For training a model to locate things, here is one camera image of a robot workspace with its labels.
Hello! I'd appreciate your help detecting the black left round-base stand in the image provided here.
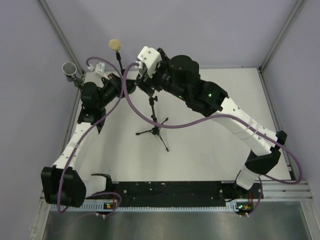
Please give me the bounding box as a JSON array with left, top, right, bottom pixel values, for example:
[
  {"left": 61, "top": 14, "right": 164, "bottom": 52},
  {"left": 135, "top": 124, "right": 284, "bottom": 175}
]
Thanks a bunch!
[{"left": 71, "top": 75, "right": 84, "bottom": 93}]

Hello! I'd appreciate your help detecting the grey microphone on left stand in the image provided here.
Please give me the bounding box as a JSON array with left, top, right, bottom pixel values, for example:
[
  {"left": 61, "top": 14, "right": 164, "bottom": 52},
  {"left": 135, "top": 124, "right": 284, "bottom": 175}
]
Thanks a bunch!
[{"left": 62, "top": 62, "right": 78, "bottom": 82}]

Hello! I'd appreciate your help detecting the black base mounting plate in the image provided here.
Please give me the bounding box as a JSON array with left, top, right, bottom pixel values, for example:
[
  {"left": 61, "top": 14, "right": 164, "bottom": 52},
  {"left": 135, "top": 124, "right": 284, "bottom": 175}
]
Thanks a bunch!
[{"left": 108, "top": 181, "right": 261, "bottom": 208}]

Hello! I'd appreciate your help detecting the cream yellow microphone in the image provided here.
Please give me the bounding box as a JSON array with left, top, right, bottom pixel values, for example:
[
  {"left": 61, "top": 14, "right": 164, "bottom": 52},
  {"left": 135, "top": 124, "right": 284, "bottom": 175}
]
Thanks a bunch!
[{"left": 108, "top": 38, "right": 121, "bottom": 52}]

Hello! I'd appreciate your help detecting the black round-base mic stand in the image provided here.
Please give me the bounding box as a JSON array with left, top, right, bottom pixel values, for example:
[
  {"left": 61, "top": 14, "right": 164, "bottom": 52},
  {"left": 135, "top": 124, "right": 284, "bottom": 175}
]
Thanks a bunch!
[{"left": 115, "top": 51, "right": 136, "bottom": 94}]

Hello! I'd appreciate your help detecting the black tripod shock-mount stand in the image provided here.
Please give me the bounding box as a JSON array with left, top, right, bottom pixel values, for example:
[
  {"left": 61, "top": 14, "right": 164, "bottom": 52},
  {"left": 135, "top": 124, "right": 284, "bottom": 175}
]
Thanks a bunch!
[{"left": 135, "top": 96, "right": 170, "bottom": 152}]

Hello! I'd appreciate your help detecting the aluminium frame rail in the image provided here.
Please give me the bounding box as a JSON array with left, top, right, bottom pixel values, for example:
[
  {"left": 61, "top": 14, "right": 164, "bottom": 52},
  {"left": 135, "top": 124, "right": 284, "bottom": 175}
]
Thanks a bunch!
[{"left": 39, "top": 181, "right": 315, "bottom": 213}]

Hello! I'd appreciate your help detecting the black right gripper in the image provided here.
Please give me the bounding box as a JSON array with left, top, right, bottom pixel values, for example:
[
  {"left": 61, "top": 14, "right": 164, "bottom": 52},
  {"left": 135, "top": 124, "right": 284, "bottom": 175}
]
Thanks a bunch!
[{"left": 134, "top": 58, "right": 188, "bottom": 103}]

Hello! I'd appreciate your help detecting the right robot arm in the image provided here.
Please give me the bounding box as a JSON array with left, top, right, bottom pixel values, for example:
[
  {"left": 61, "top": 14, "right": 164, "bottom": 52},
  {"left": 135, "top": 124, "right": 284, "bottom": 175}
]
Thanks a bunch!
[{"left": 135, "top": 46, "right": 287, "bottom": 198}]

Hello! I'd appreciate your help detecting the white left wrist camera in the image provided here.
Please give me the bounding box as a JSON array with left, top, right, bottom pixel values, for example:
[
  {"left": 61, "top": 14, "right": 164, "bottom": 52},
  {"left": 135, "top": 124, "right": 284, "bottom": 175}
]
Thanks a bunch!
[{"left": 87, "top": 62, "right": 106, "bottom": 78}]

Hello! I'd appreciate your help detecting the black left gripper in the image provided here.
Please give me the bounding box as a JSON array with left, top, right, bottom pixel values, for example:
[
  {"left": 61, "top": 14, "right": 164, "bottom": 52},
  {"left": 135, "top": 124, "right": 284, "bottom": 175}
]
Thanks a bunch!
[{"left": 96, "top": 73, "right": 136, "bottom": 110}]

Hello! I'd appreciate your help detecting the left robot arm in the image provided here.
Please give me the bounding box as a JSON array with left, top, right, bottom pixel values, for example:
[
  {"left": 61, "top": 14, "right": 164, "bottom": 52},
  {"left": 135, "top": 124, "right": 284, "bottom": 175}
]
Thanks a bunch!
[{"left": 41, "top": 73, "right": 122, "bottom": 208}]

